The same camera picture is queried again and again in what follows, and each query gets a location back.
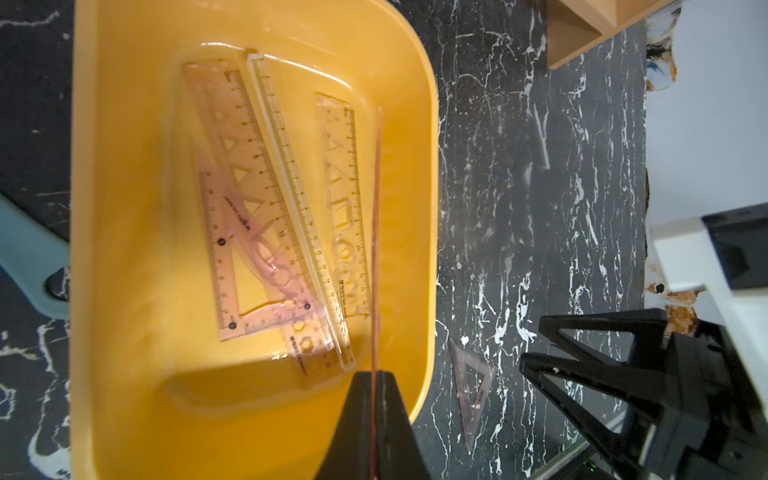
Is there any pink triangle set square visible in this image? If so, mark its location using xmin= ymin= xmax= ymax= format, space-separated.
xmin=194 ymin=147 xmax=331 ymax=352

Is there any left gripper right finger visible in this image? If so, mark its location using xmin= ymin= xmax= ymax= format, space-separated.
xmin=376 ymin=371 xmax=430 ymax=480

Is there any clear plastic ruler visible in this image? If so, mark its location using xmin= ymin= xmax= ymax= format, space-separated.
xmin=247 ymin=51 xmax=356 ymax=371

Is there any yellow storage box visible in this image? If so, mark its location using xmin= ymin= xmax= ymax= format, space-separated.
xmin=70 ymin=1 xmax=438 ymax=479

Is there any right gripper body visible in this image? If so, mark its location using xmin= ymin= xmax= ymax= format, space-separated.
xmin=623 ymin=323 xmax=767 ymax=479

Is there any thin pink ruler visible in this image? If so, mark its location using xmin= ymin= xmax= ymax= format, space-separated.
xmin=369 ymin=106 xmax=383 ymax=479

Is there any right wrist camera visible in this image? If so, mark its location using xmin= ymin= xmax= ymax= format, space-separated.
xmin=650 ymin=203 xmax=767 ymax=404

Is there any small clear ruler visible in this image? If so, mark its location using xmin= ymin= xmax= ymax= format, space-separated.
xmin=317 ymin=94 xmax=370 ymax=319

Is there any small pink triangle ruler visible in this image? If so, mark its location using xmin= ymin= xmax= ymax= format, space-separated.
xmin=449 ymin=339 xmax=496 ymax=455

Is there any wooden shelf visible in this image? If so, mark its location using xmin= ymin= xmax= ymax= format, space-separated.
xmin=546 ymin=0 xmax=673 ymax=69

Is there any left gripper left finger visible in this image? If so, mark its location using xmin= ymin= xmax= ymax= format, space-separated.
xmin=315 ymin=372 xmax=375 ymax=480

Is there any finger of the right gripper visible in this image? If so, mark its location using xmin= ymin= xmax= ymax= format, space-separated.
xmin=539 ymin=308 xmax=669 ymax=363
xmin=518 ymin=350 xmax=646 ymax=480

